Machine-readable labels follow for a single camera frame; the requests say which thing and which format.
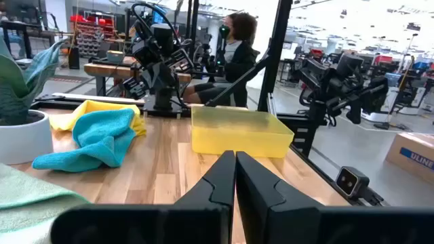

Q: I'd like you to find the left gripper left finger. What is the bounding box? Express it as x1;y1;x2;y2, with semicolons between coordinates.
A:
50;150;237;244

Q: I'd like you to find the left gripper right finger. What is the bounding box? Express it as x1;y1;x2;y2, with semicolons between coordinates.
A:
236;150;434;244

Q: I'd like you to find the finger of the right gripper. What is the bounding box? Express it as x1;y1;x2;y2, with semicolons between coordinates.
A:
122;77;147;100
171;48;195;73

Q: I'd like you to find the yellow translucent plastic bin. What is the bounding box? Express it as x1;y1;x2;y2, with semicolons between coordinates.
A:
191;105;295;159

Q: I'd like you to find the light green microfiber towel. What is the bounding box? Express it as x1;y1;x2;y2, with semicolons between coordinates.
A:
0;162;91;244

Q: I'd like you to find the yellow microfiber towel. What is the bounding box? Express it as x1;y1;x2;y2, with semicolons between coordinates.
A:
49;100;147;137

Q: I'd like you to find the teal microfiber towel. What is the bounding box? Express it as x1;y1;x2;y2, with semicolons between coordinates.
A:
32;108;137;173

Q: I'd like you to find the wooden workbench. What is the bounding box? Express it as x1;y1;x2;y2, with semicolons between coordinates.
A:
83;56;193;98

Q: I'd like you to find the person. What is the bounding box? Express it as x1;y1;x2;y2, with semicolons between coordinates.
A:
182;12;260;108

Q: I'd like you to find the shelf with red bins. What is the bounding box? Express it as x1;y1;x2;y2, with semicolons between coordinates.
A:
69;13;118;58

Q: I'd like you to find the green snake plant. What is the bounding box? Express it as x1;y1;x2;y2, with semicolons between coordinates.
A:
0;37;67;126

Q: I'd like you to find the white plant pot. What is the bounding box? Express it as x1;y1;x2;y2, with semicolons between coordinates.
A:
0;110;54;166

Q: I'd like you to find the black workbench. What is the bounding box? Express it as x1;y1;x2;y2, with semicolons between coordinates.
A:
0;20;57;60

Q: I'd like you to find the cardboard box with blue print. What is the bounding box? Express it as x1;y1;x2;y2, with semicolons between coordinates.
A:
384;131;434;186

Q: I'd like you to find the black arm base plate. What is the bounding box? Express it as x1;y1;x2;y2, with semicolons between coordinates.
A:
142;101;191;119

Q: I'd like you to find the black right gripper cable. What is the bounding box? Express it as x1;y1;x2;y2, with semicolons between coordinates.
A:
130;2;184;48

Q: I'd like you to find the small grey table camera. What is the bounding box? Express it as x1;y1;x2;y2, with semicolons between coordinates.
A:
335;165;371;200

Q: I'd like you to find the yellow-handled floor mop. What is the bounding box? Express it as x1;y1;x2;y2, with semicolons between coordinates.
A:
374;55;416;131

